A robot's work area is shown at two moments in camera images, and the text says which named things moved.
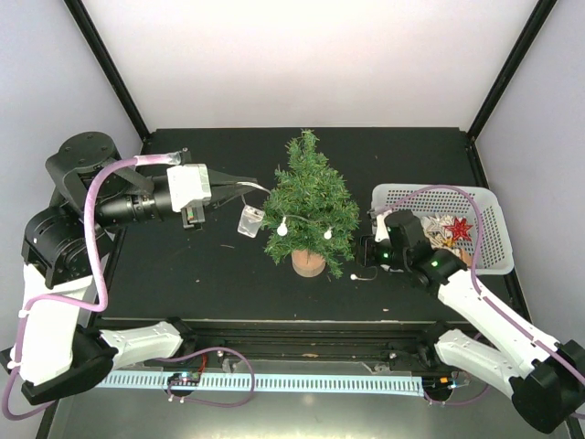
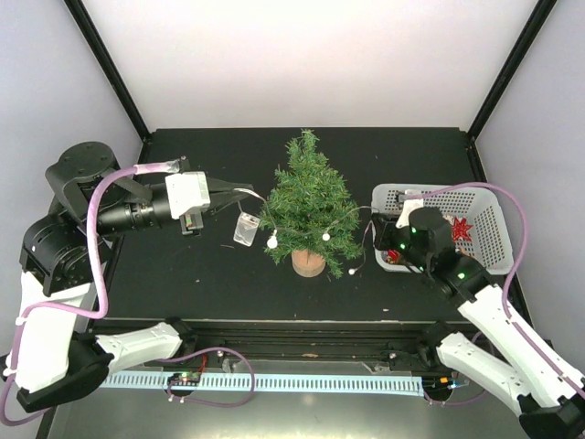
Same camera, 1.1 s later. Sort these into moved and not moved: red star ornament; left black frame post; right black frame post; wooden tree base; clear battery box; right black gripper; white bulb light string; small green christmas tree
Moved: clear battery box; white bulb light string; right black gripper
Not moved: left black frame post; small green christmas tree; right black frame post; red star ornament; wooden tree base
